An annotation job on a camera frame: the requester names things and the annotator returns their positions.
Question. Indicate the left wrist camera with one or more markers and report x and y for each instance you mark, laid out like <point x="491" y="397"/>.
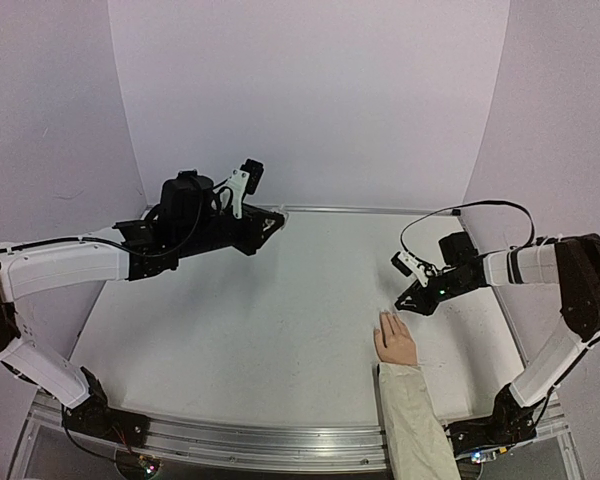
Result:
<point x="242" y="182"/>

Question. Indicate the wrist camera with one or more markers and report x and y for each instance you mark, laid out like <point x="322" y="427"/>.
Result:
<point x="410" y="265"/>
<point x="242" y="182"/>

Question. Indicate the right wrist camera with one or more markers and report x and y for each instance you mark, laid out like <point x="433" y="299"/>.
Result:
<point x="410" y="265"/>

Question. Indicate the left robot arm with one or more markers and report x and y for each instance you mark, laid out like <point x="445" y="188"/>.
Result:
<point x="44" y="270"/>

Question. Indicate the beige sleeved forearm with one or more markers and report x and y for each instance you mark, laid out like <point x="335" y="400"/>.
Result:
<point x="417" y="445"/>

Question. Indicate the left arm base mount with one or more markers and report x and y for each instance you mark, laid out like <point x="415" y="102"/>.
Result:
<point x="94" y="417"/>

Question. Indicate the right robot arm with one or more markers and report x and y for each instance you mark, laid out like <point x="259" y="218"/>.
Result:
<point x="568" y="267"/>

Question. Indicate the mannequin hand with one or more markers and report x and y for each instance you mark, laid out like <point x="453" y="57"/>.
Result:
<point x="393" y="341"/>

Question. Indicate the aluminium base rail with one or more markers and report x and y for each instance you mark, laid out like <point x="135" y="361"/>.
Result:
<point x="177" y="448"/>

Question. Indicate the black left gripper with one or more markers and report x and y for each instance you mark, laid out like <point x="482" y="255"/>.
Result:
<point x="257" y="222"/>

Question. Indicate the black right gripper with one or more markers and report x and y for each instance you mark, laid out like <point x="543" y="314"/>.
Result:
<point x="431" y="291"/>

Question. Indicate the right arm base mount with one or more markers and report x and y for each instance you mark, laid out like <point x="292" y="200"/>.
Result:
<point x="507" y="425"/>

